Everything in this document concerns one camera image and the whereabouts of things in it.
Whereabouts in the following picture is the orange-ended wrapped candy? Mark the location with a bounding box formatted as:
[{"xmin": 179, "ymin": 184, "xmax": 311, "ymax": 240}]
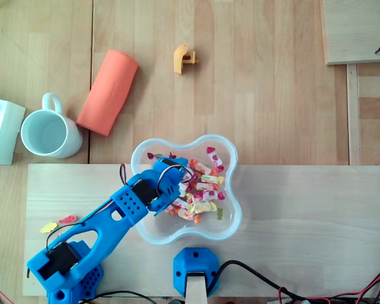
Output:
[{"xmin": 177, "ymin": 208, "xmax": 202, "ymax": 224}]

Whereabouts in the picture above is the large yellow wrapped candy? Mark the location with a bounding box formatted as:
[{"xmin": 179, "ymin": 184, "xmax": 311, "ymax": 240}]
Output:
[{"xmin": 186, "ymin": 201, "xmax": 218, "ymax": 215}]

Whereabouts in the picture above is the pink-ended wrapped candy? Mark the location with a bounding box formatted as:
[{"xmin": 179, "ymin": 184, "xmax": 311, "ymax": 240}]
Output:
[{"xmin": 192, "ymin": 189, "xmax": 225, "ymax": 203}]

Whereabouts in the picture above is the orange wrapped candy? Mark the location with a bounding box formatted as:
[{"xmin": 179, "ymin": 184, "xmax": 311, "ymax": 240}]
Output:
[{"xmin": 191, "ymin": 159, "xmax": 212, "ymax": 175}]

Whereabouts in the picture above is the red-ended white wrapped candy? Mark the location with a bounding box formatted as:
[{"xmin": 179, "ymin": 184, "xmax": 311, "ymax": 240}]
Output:
[{"xmin": 147, "ymin": 151, "xmax": 177, "ymax": 161}]

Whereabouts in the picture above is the small yellow wrapped candy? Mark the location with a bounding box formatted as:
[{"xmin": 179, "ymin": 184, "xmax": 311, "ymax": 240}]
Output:
[{"xmin": 201, "ymin": 174, "xmax": 225, "ymax": 186}]

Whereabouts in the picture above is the pink strawberry wrapped candy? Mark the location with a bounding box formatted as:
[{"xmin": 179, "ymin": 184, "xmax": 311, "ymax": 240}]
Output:
[{"xmin": 206, "ymin": 146, "xmax": 225, "ymax": 174}]

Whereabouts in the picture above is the clear Haribo candy tub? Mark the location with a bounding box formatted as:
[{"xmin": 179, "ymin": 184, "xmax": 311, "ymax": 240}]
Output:
[{"xmin": 130, "ymin": 134, "xmax": 243, "ymax": 246}]

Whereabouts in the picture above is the orange foam cylinder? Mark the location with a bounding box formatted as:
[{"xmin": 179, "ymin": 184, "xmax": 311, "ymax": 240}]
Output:
[{"xmin": 76, "ymin": 49, "xmax": 139, "ymax": 137}]

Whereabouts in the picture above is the yellow-orange printed part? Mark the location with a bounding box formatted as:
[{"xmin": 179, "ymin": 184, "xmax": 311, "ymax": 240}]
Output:
[{"xmin": 173, "ymin": 43, "xmax": 200, "ymax": 75}]

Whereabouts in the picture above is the white ceramic mug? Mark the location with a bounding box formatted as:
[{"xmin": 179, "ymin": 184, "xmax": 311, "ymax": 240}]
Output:
[{"xmin": 20, "ymin": 92, "xmax": 84, "ymax": 160}]

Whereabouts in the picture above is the light wooden base board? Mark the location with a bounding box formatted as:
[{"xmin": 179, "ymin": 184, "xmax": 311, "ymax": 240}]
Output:
[{"xmin": 22, "ymin": 163, "xmax": 380, "ymax": 298}]

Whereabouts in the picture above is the white cardboard box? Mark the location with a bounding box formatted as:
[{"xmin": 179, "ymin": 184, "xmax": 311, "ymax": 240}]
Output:
[{"xmin": 0, "ymin": 96, "xmax": 27, "ymax": 166}]

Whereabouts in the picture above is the narrow wooden strip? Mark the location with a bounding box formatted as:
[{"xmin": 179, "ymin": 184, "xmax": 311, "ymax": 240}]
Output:
[{"xmin": 346, "ymin": 63, "xmax": 362, "ymax": 166}]

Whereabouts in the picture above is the wooden panel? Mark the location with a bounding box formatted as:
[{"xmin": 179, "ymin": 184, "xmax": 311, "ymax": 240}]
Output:
[{"xmin": 319, "ymin": 0, "xmax": 380, "ymax": 67}]

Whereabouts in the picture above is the blue printed post base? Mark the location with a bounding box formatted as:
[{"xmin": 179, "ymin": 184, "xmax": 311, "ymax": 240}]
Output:
[{"xmin": 172, "ymin": 247, "xmax": 220, "ymax": 298}]

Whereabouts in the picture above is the thick black cable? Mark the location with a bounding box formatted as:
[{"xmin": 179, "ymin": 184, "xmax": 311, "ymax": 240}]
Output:
[{"xmin": 208, "ymin": 260, "xmax": 305, "ymax": 304}]

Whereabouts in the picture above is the wooden camera post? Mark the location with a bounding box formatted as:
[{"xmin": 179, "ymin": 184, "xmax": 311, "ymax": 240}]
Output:
[{"xmin": 185, "ymin": 272, "xmax": 208, "ymax": 304}]

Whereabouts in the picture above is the thin black cable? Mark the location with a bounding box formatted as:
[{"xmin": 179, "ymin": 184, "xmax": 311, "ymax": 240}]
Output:
[{"xmin": 79, "ymin": 290, "xmax": 159, "ymax": 304}]

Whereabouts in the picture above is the red power cable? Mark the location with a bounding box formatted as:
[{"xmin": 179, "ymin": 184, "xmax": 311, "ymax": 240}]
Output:
[{"xmin": 277, "ymin": 264, "xmax": 380, "ymax": 304}]

